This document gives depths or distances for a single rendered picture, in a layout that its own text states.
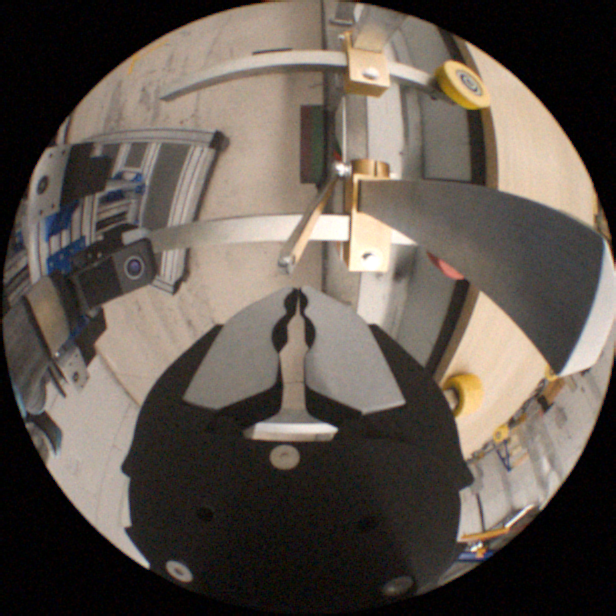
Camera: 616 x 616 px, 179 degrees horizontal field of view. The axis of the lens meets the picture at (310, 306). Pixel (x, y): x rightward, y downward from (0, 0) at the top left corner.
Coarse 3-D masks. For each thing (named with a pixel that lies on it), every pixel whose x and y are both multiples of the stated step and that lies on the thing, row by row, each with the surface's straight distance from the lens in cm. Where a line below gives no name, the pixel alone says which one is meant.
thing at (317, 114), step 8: (312, 112) 44; (320, 112) 44; (312, 120) 43; (320, 120) 43; (312, 128) 43; (320, 128) 43; (312, 136) 42; (320, 136) 42; (312, 144) 42; (320, 144) 42; (312, 152) 42; (320, 152) 42; (312, 160) 41; (320, 160) 41; (312, 168) 41; (320, 168) 41; (312, 176) 41; (320, 176) 41
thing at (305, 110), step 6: (306, 108) 44; (306, 114) 44; (306, 120) 43; (306, 126) 43; (306, 132) 43; (306, 138) 42; (306, 144) 42; (306, 150) 42; (306, 156) 42; (306, 162) 41; (306, 168) 41; (306, 174) 41; (306, 180) 41
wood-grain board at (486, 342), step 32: (480, 64) 44; (512, 96) 47; (512, 128) 40; (544, 128) 56; (512, 160) 37; (544, 160) 49; (576, 160) 82; (512, 192) 35; (544, 192) 46; (576, 192) 73; (480, 320) 38; (448, 352) 41; (480, 352) 44; (512, 352) 56; (512, 384) 77; (480, 416) 81
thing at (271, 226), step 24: (240, 216) 28; (264, 216) 26; (288, 216) 26; (336, 216) 26; (168, 240) 32; (192, 240) 30; (216, 240) 28; (240, 240) 27; (264, 240) 26; (408, 240) 29
